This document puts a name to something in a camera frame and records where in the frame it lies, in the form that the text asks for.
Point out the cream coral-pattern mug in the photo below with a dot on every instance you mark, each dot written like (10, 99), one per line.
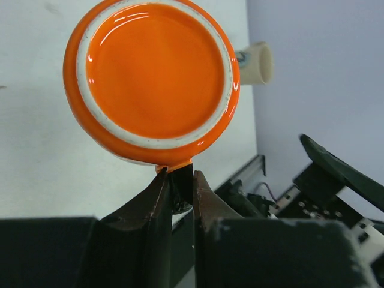
(256, 64)

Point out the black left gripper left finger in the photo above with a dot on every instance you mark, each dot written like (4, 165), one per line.
(120, 250)

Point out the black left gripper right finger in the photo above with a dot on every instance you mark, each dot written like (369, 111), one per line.
(233, 251)

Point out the orange ceramic mug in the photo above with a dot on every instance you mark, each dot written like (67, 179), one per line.
(155, 82)

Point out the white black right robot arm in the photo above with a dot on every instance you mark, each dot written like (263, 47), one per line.
(314, 195)

